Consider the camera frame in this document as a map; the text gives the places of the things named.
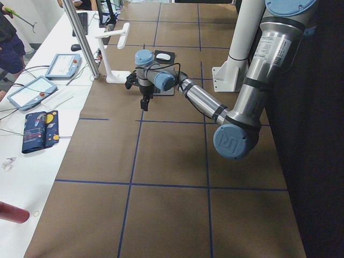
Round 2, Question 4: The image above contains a far grey teach pendant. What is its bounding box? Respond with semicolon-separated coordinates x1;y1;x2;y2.
45;54;81;80

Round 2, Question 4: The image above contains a near grey teach pendant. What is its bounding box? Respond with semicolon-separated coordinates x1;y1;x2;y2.
7;76;58;111

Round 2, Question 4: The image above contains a red cylindrical bottle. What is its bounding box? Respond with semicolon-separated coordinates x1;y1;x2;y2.
1;202;30;224

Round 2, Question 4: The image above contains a near orange black usb hub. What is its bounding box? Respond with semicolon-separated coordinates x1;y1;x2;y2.
96;48;103;61

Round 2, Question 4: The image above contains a grey laptop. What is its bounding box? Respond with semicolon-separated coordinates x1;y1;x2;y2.
150;62;176;96

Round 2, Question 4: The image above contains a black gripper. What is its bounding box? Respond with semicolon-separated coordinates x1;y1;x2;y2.
139;85;154;111

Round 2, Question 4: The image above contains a black desk mouse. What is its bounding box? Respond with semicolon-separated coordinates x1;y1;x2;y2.
70;44;81;52

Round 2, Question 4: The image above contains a black mouse pad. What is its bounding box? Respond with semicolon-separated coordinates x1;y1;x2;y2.
154;50;175;65

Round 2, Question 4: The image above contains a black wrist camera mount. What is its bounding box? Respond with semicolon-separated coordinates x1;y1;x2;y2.
125;70;139;90

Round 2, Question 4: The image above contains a white desk lamp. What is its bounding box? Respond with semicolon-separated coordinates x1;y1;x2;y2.
95;22;132;84

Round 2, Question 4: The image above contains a black keyboard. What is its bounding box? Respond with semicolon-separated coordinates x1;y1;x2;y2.
77;12;88;35

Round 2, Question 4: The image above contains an aluminium frame post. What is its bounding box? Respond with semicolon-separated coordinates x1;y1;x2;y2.
62;0;99;79

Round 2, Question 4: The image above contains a dark blue patterned pouch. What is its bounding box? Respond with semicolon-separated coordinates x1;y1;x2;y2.
21;110;60;154

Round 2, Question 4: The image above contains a black monitor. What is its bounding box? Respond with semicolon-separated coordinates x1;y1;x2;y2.
96;0;117;32

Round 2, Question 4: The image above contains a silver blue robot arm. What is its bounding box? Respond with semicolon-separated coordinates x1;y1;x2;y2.
135;1;318;160

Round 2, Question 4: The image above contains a grey teach pendant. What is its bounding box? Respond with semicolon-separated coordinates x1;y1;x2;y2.
45;54;81;80
7;76;58;111

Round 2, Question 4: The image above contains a seated person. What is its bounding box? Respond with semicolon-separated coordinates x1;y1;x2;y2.
0;5;26;103

